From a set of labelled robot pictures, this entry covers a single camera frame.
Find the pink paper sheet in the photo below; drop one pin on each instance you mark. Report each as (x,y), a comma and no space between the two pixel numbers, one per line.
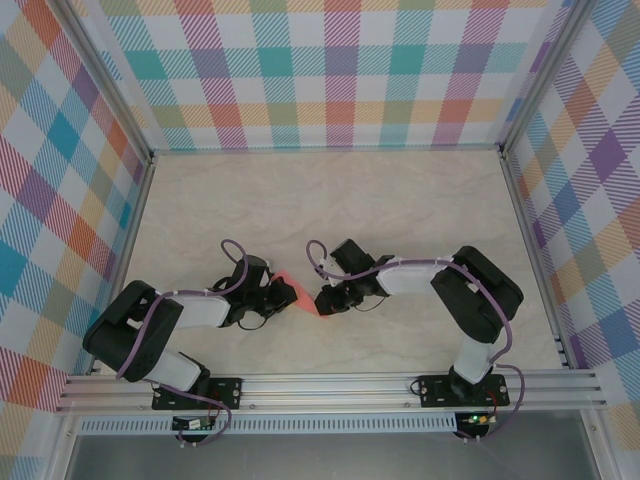
(304,299)

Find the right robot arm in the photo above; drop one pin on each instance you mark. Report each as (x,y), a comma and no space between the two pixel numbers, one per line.
(480,300)

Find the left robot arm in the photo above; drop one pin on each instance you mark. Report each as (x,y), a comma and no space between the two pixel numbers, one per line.
(130,340)

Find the grey metal panel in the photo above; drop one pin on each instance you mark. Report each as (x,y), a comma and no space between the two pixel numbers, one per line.
(325,457)

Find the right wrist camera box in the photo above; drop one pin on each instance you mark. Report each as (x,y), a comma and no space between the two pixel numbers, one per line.
(329,265)

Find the wide aluminium mounting rail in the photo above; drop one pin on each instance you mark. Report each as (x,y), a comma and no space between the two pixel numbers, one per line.
(325,390)

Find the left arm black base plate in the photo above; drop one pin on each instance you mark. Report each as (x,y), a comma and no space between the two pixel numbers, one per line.
(230,390)

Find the aluminium side rail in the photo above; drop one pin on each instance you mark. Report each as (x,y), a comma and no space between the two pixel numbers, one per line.
(130,240)
(531,240)

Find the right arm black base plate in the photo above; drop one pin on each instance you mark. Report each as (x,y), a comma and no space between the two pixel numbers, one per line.
(432,395)

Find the thin aluminium edge rail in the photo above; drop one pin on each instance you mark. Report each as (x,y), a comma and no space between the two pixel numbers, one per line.
(325,149)

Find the aluminium corner post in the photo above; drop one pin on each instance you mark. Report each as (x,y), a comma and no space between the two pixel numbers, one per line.
(112,85)
(545,75)

